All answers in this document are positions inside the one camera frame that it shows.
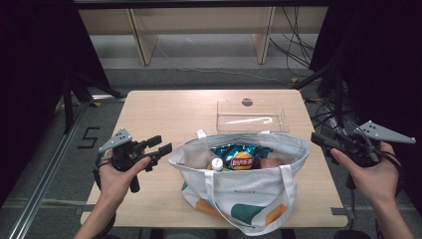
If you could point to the person's right hand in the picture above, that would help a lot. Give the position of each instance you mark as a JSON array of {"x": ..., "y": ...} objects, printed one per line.
[{"x": 375, "y": 181}]

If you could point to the grey tape strip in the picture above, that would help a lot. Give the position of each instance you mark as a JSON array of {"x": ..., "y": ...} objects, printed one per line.
[{"x": 339, "y": 211}]

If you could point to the white tote bag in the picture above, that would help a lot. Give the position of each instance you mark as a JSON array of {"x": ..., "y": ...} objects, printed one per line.
[{"x": 245, "y": 195}]

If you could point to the orange juice bottle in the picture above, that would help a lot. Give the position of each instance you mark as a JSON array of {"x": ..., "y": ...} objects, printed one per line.
[{"x": 217, "y": 164}]

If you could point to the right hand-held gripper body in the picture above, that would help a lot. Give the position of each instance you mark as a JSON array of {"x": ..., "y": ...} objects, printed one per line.
[{"x": 365, "y": 146}]

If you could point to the beige wooden desk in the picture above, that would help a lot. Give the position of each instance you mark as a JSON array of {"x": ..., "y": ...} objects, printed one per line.
[{"x": 199, "y": 20}]

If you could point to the blue potato chips bag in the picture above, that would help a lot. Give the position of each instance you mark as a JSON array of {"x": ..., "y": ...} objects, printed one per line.
[{"x": 242, "y": 156}]

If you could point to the black curtain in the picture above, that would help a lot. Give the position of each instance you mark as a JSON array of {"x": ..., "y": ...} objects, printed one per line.
[
  {"x": 381, "y": 66},
  {"x": 33, "y": 83}
]

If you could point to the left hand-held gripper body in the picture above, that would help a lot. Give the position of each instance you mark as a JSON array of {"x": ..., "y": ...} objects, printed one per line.
[{"x": 120, "y": 141}]

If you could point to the clear plastic tray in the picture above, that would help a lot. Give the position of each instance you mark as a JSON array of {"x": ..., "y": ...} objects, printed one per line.
[{"x": 252, "y": 121}]

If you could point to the aluminium floor rail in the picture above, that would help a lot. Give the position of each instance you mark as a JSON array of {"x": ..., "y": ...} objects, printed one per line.
[{"x": 40, "y": 189}]

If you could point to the person's left hand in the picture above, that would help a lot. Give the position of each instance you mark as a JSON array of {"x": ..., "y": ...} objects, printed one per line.
[{"x": 114, "y": 184}]

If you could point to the black metal stand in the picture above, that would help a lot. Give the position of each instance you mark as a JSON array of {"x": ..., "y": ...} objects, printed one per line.
[
  {"x": 338, "y": 96},
  {"x": 68, "y": 99}
]

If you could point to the black table grommet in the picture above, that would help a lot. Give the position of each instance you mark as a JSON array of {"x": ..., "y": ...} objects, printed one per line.
[{"x": 247, "y": 102}]

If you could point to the black floor tape mark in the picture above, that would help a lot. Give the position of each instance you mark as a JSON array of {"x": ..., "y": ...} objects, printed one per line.
[{"x": 88, "y": 137}]

